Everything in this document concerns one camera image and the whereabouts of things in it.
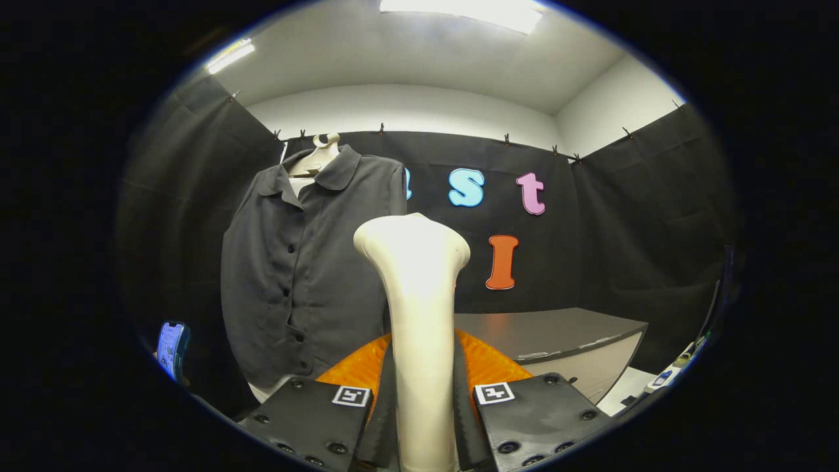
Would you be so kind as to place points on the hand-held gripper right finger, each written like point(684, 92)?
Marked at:
point(467, 423)

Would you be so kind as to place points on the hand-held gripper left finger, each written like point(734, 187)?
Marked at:
point(381, 426)

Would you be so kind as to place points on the white garment steamer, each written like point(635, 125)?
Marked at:
point(419, 295)

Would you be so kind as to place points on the dark grey button shirt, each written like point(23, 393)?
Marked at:
point(328, 262)

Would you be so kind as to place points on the beige clothes hanger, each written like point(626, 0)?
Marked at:
point(322, 154)

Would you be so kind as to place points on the grey cabinet with drawers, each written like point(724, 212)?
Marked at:
point(557, 328)

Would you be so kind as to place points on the white side table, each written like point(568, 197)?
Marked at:
point(623, 390)

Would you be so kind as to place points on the small blue item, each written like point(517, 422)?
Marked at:
point(662, 378)

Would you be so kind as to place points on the smartphone with lit screen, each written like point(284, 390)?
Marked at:
point(172, 347)

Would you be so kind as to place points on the row of black cloth clips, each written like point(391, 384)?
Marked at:
point(506, 139)

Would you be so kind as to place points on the computer monitor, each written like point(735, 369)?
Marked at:
point(726, 282)

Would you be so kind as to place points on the large ceiling light panel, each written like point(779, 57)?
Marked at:
point(459, 12)

